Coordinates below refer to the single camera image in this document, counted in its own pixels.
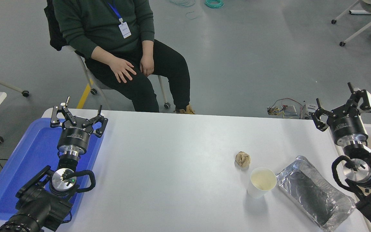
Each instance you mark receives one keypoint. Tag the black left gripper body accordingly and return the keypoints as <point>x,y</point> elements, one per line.
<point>74,137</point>

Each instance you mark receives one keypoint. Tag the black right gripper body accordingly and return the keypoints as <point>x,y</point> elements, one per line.
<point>348,125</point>

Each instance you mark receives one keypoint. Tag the white paper cup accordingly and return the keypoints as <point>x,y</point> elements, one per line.
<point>262,179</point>

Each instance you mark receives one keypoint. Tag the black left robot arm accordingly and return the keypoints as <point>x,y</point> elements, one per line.
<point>40,206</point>

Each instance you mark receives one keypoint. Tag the person's right hand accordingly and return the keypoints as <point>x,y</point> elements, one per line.
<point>122,69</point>

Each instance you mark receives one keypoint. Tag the person's left hand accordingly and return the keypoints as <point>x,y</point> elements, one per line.
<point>147,64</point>

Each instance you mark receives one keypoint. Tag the small grey electronic box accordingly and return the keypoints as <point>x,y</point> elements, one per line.
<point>306,112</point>

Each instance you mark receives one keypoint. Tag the blue plastic tray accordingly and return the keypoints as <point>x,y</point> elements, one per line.
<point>34,154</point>

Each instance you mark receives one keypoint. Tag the silver foil tray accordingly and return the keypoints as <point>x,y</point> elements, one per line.
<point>314,193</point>

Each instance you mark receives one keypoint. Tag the grey wheeled chair base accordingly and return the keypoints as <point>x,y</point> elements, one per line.
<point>2,83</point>

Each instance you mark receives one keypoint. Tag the crumpled tan paper ball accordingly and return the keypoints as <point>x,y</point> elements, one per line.
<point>242,159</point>

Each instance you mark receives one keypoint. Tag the black jacket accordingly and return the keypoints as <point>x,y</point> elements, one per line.
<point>55,29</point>

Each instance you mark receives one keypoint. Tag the person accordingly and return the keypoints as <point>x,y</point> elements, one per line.
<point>85,19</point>

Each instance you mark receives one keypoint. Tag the white wheeled cart frame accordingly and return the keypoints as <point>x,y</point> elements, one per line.
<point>361,12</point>

